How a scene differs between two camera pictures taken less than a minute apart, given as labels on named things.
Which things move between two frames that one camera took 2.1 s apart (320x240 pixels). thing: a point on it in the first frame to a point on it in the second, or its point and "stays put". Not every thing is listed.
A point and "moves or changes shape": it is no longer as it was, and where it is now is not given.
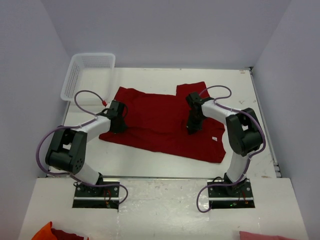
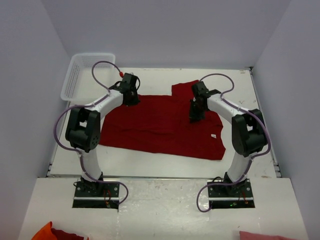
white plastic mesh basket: [90, 75] stays put
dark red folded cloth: [61, 235] stays put
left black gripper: [121, 128] to [135, 100]
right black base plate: [238, 195] stays put
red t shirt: [157, 122] moves or changes shape
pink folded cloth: [248, 236] stays put
